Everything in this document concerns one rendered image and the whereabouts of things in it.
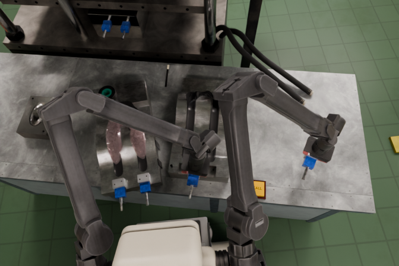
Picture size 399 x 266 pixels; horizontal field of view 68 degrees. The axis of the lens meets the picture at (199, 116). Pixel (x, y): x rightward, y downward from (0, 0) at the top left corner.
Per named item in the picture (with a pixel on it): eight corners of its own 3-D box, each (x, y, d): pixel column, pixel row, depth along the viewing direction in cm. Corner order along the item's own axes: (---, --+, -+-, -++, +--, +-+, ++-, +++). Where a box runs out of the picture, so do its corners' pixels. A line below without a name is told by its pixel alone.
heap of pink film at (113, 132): (149, 157, 133) (146, 152, 126) (110, 165, 132) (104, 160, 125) (143, 107, 145) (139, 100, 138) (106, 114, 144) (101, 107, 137)
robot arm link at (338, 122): (303, 126, 104) (326, 130, 97) (316, 102, 108) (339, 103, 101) (315, 146, 110) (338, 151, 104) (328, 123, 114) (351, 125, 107)
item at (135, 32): (143, 38, 173) (136, 16, 157) (98, 35, 175) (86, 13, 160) (157, -22, 195) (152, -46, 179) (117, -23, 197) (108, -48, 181)
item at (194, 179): (195, 202, 118) (196, 198, 113) (183, 199, 118) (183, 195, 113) (200, 171, 124) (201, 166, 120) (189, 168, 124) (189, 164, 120)
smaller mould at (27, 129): (53, 140, 145) (46, 134, 139) (24, 138, 146) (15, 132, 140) (65, 104, 154) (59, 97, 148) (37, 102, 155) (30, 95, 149)
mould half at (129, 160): (162, 184, 134) (158, 178, 124) (105, 196, 132) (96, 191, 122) (149, 91, 155) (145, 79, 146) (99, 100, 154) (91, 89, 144)
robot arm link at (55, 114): (27, 97, 75) (34, 99, 67) (81, 84, 83) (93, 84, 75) (78, 246, 86) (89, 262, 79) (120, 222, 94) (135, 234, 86)
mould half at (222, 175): (227, 183, 133) (229, 174, 121) (170, 177, 135) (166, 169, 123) (233, 87, 155) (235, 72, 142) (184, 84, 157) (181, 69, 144)
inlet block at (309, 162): (307, 183, 121) (311, 180, 116) (295, 178, 122) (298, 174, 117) (317, 155, 126) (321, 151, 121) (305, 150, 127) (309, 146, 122)
